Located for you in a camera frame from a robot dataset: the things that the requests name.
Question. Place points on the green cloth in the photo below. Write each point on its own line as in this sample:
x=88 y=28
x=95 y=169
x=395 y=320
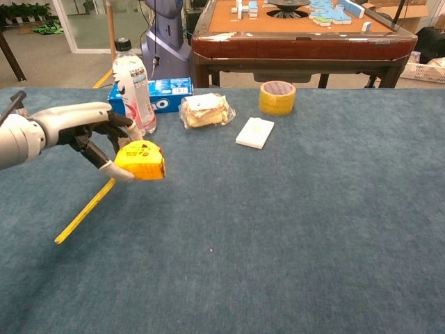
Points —
x=48 y=28

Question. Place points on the dark table leg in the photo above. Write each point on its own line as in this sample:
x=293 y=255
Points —
x=12 y=57

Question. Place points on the black thin rod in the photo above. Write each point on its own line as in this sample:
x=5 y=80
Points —
x=399 y=14

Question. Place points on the blue cookie box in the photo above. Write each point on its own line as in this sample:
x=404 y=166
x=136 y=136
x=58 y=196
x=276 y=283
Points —
x=174 y=92

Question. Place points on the cardboard box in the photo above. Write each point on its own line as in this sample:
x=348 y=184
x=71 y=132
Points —
x=413 y=10

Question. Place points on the yellow tape measure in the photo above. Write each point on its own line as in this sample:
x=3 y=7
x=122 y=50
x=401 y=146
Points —
x=142 y=163

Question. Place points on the white flat box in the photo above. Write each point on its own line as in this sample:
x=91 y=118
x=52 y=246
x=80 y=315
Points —
x=255 y=134

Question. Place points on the green potted plants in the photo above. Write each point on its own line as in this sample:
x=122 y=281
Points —
x=24 y=12

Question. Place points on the white glass door frame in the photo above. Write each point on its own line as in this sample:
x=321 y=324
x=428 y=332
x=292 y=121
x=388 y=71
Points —
x=67 y=31

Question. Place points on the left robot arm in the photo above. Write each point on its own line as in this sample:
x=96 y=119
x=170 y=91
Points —
x=17 y=142

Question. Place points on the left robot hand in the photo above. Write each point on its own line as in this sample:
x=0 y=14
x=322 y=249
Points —
x=69 y=120

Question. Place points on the plastic wrapped sandwich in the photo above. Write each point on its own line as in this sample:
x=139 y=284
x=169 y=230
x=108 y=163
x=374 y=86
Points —
x=206 y=113

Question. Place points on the white plastic basket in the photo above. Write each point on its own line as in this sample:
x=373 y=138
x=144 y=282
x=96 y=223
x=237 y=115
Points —
x=424 y=71

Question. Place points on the long row of mahjong tiles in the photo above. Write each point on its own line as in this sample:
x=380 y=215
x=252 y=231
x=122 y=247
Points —
x=354 y=8

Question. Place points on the yellow packing tape roll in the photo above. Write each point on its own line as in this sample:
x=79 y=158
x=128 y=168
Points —
x=276 y=102

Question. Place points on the wooden pole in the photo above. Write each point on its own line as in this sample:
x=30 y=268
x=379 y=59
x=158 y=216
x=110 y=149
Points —
x=111 y=31

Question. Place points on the dark red mahjong table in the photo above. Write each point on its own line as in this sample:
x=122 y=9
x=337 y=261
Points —
x=295 y=47

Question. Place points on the blue table cloth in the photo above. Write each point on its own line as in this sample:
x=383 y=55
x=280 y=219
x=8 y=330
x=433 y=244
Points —
x=278 y=226

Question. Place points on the clear bottle with pink label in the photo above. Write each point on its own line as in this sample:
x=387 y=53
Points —
x=133 y=76

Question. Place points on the black round table hub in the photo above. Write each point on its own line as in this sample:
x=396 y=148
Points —
x=288 y=7

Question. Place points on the purple robot base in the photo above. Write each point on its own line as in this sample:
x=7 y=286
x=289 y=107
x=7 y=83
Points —
x=170 y=35

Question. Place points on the single blue white mahjong tile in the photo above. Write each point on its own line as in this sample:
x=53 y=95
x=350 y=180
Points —
x=366 y=26

